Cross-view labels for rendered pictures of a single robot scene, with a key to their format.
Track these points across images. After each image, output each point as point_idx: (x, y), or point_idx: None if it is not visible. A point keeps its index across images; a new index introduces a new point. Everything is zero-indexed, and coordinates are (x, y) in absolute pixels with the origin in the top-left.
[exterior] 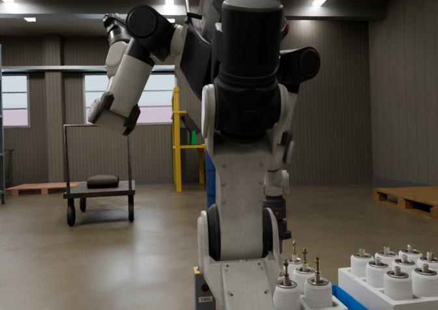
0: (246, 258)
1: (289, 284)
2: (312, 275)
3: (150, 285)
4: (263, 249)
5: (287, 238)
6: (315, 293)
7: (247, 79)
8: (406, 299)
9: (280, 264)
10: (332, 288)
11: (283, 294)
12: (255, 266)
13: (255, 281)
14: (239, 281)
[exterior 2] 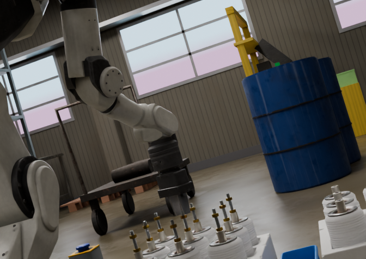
0: (13, 222)
1: (182, 251)
2: (232, 234)
3: None
4: (21, 209)
5: (184, 191)
6: (213, 257)
7: None
8: (352, 244)
9: (314, 234)
10: (309, 251)
11: None
12: (9, 229)
13: (1, 244)
14: None
